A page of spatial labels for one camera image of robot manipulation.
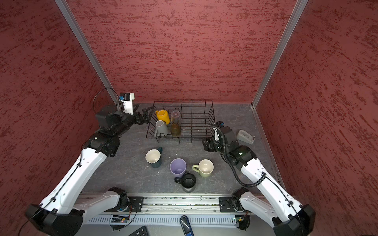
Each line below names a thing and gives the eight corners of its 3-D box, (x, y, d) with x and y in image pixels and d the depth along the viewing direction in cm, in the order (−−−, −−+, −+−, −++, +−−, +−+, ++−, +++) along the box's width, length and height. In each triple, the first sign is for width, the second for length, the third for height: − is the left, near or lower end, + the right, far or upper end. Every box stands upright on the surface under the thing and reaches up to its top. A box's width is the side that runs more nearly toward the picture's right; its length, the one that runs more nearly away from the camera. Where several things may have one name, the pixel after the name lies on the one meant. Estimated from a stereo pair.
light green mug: (201, 183, 83) (202, 177, 75) (193, 171, 87) (193, 165, 79) (214, 174, 87) (216, 167, 78) (206, 163, 91) (207, 156, 83)
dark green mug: (149, 171, 87) (145, 164, 78) (150, 157, 93) (145, 149, 84) (163, 168, 88) (160, 161, 79) (162, 155, 94) (160, 146, 85)
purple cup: (171, 181, 84) (168, 174, 73) (172, 166, 89) (170, 158, 79) (186, 181, 84) (185, 174, 74) (186, 166, 89) (186, 158, 79)
